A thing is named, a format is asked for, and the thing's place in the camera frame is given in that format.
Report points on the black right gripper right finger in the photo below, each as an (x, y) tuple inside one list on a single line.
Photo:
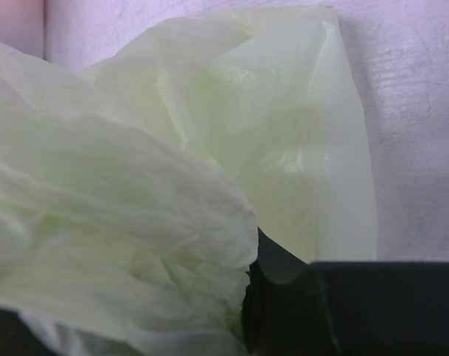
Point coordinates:
[(344, 308)]

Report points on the light green plastic bag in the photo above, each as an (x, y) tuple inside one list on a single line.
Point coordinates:
[(132, 192)]

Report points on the white plastic basket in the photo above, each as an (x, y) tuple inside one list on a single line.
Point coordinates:
[(22, 25)]

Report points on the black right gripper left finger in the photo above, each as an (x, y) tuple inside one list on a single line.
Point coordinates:
[(17, 340)]

